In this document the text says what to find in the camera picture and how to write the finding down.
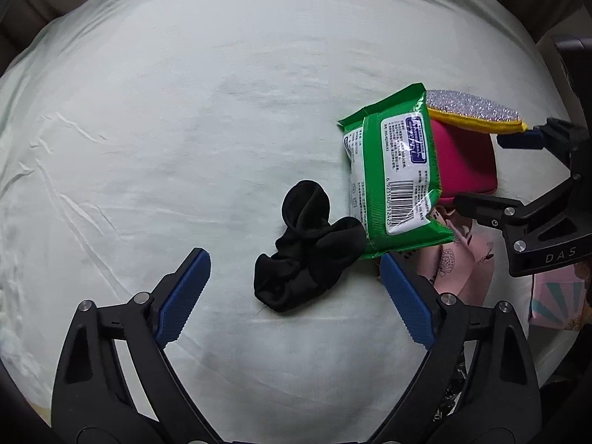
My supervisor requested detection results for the brown curtain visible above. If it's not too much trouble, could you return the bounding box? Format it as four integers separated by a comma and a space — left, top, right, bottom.
0, 0, 91, 77

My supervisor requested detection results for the pink printed cloth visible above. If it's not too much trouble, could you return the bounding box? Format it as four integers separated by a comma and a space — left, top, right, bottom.
407, 203, 509, 309

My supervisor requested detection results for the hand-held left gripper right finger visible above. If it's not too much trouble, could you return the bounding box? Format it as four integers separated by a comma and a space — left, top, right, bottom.
370, 253, 543, 444

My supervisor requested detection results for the pale green bed sheet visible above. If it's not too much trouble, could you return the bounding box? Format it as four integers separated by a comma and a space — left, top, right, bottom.
0, 0, 592, 444

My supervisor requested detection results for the pastel striped box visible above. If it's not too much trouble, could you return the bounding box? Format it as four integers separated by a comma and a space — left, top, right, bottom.
527, 263, 592, 332

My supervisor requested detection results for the green wet wipes packet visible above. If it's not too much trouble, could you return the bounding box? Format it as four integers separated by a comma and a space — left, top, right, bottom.
337, 82, 456, 260

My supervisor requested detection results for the glitter yellow scouring sponge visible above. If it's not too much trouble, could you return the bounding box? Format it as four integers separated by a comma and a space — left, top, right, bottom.
424, 89, 529, 136

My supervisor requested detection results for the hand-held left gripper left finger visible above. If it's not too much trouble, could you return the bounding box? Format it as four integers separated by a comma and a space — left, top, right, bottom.
51, 248, 218, 444

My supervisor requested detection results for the magenta sponge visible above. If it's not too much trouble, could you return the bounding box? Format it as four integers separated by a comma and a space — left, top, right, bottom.
430, 118, 499, 205

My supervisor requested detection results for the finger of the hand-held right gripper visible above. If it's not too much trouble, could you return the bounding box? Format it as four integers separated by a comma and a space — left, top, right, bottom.
453, 193, 529, 230
497, 119, 592, 181

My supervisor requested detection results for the black sock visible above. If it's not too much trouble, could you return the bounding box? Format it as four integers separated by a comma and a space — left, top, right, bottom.
253, 179, 367, 313

